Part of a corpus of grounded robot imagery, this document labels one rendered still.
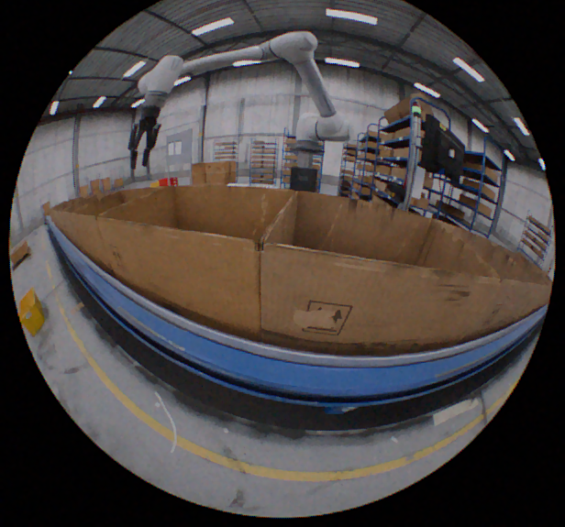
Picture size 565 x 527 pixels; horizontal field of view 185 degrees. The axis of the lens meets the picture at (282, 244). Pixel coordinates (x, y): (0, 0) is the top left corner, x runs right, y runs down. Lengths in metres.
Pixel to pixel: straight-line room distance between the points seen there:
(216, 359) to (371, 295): 0.20
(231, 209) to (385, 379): 0.50
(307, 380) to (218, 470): 1.03
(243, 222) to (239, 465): 1.17
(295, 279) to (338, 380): 0.14
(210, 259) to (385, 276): 0.18
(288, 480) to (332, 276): 1.13
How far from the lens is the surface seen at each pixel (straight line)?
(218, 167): 4.93
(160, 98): 0.70
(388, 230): 0.49
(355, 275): 0.17
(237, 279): 0.19
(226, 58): 0.90
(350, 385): 0.24
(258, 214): 0.47
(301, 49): 0.93
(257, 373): 0.23
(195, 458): 1.21
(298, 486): 1.20
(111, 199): 0.90
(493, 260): 0.83
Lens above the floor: 1.12
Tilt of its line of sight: 28 degrees down
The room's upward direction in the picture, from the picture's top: 4 degrees clockwise
